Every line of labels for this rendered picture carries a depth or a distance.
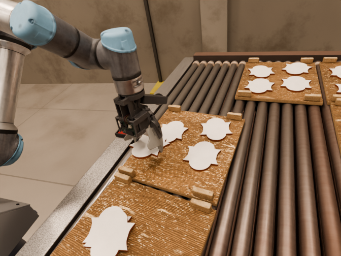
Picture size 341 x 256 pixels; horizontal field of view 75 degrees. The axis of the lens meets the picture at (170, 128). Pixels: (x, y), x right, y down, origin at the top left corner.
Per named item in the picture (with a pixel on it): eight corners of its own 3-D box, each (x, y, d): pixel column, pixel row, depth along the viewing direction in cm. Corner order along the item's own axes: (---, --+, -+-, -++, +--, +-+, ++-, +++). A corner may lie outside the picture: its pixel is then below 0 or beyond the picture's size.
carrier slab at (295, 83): (234, 99, 104) (235, 91, 101) (246, 64, 133) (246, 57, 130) (322, 105, 91) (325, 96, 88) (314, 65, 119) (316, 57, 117)
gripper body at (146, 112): (119, 133, 65) (107, 96, 58) (138, 119, 70) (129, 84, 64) (138, 140, 61) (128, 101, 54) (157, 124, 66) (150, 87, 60)
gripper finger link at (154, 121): (152, 140, 67) (138, 116, 65) (156, 137, 69) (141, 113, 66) (162, 138, 64) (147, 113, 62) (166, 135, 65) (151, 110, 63)
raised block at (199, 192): (192, 196, 64) (191, 190, 62) (194, 191, 65) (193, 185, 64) (212, 202, 61) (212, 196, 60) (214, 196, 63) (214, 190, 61)
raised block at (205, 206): (190, 207, 61) (189, 201, 60) (192, 201, 63) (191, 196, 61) (210, 215, 59) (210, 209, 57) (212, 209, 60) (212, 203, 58)
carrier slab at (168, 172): (117, 176, 77) (116, 172, 76) (168, 111, 105) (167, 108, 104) (216, 206, 62) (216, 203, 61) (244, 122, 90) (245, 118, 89)
